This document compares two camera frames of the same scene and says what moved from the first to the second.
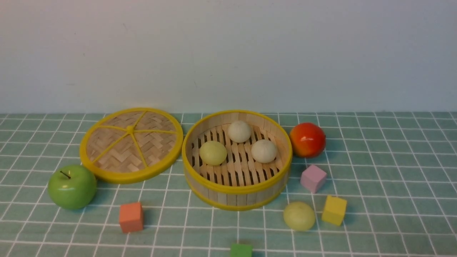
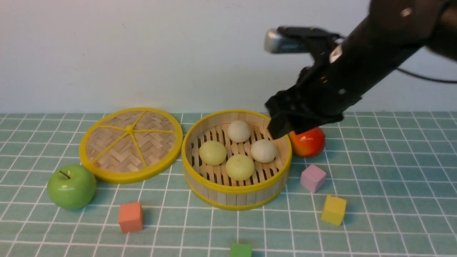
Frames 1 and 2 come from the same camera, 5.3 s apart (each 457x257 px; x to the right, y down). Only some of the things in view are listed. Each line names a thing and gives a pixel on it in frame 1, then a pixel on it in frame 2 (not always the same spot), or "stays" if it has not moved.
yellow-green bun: (299, 216) → (239, 167)
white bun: (239, 131) stays
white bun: (264, 151) stays
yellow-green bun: (213, 153) stays
